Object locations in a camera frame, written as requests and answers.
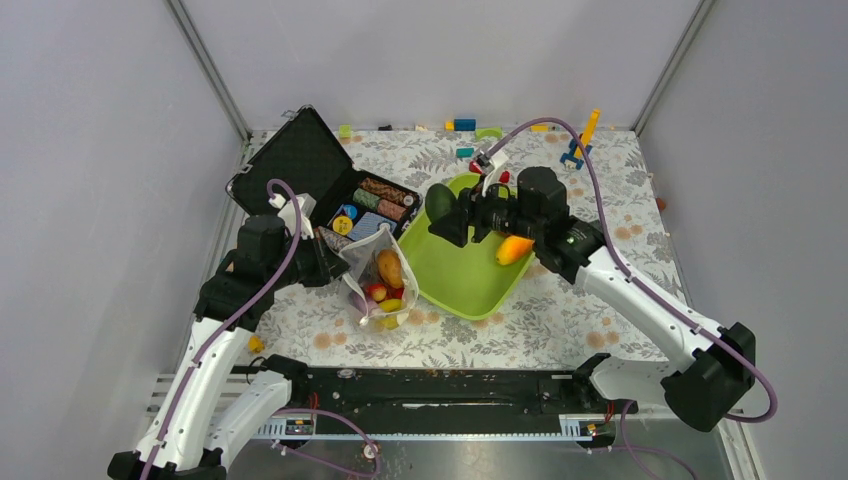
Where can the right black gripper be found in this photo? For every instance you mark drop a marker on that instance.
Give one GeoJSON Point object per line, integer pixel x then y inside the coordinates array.
{"type": "Point", "coordinates": [469, 211]}

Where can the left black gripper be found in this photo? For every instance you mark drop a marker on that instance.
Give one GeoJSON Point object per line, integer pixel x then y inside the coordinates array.
{"type": "Point", "coordinates": [327, 264]}

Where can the dark green toy avocado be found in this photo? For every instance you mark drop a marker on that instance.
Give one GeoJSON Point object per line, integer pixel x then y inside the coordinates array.
{"type": "Point", "coordinates": [440, 201]}

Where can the brown toy fruit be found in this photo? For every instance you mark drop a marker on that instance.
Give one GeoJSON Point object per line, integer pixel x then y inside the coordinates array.
{"type": "Point", "coordinates": [390, 268]}

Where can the clear zip top bag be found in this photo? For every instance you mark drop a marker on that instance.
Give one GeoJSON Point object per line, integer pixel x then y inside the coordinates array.
{"type": "Point", "coordinates": [361, 259]}

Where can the red lychee bunch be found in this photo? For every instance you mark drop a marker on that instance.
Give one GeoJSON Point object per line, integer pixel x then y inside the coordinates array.
{"type": "Point", "coordinates": [379, 292]}

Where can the yellow green toy fruit slice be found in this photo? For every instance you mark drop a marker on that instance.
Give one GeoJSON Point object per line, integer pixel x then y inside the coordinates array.
{"type": "Point", "coordinates": [393, 311]}

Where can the purple toy eggplant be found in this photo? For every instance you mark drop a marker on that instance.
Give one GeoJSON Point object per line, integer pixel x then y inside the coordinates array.
{"type": "Point", "coordinates": [363, 304]}

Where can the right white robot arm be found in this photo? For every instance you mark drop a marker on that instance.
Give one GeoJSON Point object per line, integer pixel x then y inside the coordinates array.
{"type": "Point", "coordinates": [708, 367]}

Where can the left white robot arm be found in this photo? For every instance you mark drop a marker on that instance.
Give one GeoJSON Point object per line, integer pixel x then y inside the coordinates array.
{"type": "Point", "coordinates": [179, 443]}

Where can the orange toy mango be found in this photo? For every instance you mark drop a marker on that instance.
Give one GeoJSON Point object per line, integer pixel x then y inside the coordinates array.
{"type": "Point", "coordinates": [512, 249]}

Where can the red white toy block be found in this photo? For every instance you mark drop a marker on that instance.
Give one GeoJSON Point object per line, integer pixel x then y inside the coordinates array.
{"type": "Point", "coordinates": [504, 177]}

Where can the blue playing card deck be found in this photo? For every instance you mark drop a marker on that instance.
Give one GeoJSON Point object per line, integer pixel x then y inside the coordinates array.
{"type": "Point", "coordinates": [368, 224]}

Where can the black poker chip case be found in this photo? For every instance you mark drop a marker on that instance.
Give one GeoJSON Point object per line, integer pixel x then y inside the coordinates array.
{"type": "Point", "coordinates": [311, 160]}

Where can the green arch block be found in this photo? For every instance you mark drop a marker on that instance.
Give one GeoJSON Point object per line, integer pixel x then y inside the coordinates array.
{"type": "Point", "coordinates": [488, 132]}

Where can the blue lego brick back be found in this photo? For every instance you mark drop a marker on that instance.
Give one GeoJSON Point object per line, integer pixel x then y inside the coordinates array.
{"type": "Point", "coordinates": [464, 124]}

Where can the small yellow block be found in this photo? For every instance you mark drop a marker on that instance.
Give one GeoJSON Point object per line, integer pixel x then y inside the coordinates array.
{"type": "Point", "coordinates": [255, 345]}

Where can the yellow blue block tower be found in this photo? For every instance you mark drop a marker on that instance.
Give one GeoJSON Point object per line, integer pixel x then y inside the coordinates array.
{"type": "Point", "coordinates": [575, 157]}

